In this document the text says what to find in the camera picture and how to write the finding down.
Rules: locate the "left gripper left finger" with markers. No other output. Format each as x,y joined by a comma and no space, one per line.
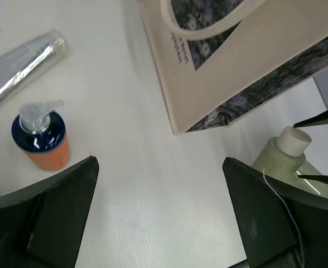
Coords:
42,225

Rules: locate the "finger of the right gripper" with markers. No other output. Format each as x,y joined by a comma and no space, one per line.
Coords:
320,119
320,178

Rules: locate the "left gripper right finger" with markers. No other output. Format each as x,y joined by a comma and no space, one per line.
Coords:
280,225

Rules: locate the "olive green clear bottle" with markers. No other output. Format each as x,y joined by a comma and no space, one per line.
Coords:
311,186

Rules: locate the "pale green bottle white cap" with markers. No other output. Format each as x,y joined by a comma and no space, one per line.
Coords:
283,155

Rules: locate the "orange pump bottle blue top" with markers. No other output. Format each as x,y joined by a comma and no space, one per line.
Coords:
40,132

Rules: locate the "cream canvas tote bag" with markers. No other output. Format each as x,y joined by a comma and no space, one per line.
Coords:
218,60

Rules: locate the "silver squeeze tube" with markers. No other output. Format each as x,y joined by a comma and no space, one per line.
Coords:
25,63

